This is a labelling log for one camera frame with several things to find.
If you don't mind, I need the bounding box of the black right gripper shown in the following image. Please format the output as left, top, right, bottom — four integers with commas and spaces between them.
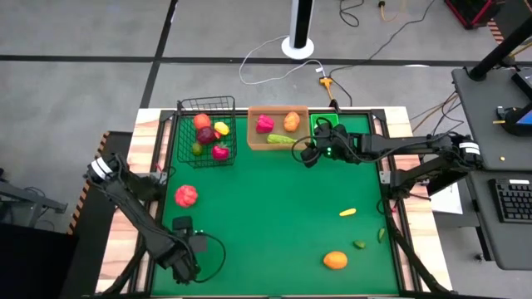
300, 122, 359, 169

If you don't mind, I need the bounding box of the orange bell pepper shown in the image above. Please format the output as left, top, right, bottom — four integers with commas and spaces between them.
283, 111, 301, 134

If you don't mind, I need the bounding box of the long light green squash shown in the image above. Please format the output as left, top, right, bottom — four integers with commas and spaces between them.
266, 133, 298, 145

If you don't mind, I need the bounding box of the red bell pepper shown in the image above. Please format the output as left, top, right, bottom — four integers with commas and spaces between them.
255, 114, 276, 135

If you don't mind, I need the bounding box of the large red tomato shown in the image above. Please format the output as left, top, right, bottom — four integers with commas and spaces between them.
211, 143, 231, 162

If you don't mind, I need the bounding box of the dark red apple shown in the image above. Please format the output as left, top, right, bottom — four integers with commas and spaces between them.
196, 126, 217, 145

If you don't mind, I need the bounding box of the round orange fruit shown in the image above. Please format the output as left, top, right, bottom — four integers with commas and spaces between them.
193, 113, 213, 132

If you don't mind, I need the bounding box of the green plastic basket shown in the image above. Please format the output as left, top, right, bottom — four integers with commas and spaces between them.
310, 112, 342, 138

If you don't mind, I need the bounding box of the lumpy red-orange pepper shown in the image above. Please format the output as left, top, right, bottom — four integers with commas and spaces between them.
174, 184, 199, 208

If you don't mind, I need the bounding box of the yellow power plug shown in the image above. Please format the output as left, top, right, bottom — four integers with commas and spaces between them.
318, 76, 336, 100

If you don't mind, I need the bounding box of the translucent orange plastic bin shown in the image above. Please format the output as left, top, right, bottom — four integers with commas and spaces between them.
247, 105, 312, 151

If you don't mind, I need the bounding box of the green table mat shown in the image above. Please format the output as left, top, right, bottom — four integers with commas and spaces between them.
151, 114, 400, 297

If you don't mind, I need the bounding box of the black platform with hazard stripes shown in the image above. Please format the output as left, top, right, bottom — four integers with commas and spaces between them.
57, 130, 134, 299

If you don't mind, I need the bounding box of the black and white floor stand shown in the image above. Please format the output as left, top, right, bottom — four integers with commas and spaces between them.
281, 0, 316, 61

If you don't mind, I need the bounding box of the oval orange mango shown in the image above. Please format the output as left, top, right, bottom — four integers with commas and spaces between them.
323, 250, 349, 271

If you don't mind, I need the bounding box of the gray desk top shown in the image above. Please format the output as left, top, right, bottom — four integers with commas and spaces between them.
465, 169, 532, 272
451, 66, 532, 172

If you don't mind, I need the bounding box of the dark box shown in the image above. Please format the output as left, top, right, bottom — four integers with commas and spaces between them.
0, 223, 80, 299

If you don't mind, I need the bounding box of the gray metal stand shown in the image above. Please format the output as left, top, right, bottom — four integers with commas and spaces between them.
0, 165, 70, 229

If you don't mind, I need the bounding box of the black desk device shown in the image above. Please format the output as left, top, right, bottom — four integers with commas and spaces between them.
494, 103, 532, 137

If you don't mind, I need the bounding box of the black keyboard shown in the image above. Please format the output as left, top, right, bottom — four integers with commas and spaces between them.
489, 178, 532, 224

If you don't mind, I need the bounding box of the red and black crate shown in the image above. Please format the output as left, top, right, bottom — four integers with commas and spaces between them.
443, 0, 506, 30

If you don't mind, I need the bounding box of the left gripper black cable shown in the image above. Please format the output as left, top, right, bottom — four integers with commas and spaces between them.
193, 232, 228, 285

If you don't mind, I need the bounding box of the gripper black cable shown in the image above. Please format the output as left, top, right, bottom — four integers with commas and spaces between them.
290, 117, 334, 166
193, 232, 228, 285

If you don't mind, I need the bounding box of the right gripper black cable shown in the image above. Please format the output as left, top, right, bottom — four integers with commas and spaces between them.
290, 117, 334, 166

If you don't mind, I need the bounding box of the black table frame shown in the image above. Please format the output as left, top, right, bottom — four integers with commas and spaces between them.
99, 108, 452, 299

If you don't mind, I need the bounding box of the white floor cable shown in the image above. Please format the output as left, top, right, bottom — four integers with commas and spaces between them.
239, 35, 325, 86

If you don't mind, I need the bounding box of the black wire basket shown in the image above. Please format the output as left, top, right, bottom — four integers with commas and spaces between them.
176, 96, 239, 169

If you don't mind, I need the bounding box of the long black floor cable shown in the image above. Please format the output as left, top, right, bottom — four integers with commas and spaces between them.
328, 0, 436, 78

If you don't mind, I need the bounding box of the looped black floor cable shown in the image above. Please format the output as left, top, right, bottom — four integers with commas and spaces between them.
338, 0, 366, 28

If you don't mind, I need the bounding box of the orange floor cable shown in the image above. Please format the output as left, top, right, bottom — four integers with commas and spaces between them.
377, 0, 406, 22

